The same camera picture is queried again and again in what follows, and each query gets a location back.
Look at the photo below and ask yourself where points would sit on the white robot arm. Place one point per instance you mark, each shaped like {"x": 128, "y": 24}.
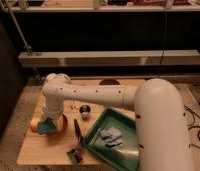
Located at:
{"x": 162, "y": 133}

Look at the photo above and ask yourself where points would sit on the teal sponge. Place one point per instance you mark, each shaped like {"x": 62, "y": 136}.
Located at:
{"x": 46, "y": 126}

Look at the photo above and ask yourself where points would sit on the metal diagonal pole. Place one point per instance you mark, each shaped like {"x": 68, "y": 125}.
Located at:
{"x": 27, "y": 47}

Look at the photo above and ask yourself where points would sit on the small round dark knob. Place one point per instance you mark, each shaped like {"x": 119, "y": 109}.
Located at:
{"x": 85, "y": 112}

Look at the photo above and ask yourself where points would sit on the wooden board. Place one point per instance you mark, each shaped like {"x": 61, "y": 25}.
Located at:
{"x": 51, "y": 149}

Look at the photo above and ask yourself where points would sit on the white shelf beam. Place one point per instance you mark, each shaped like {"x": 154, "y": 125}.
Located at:
{"x": 110, "y": 58}

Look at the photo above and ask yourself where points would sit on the grey crumpled cloth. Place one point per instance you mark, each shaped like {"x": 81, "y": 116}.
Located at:
{"x": 111, "y": 137}

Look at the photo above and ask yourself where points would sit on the green plastic tray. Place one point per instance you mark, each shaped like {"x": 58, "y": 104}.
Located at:
{"x": 123, "y": 157}

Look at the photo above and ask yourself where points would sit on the black spatula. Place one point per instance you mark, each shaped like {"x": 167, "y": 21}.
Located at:
{"x": 75, "y": 154}

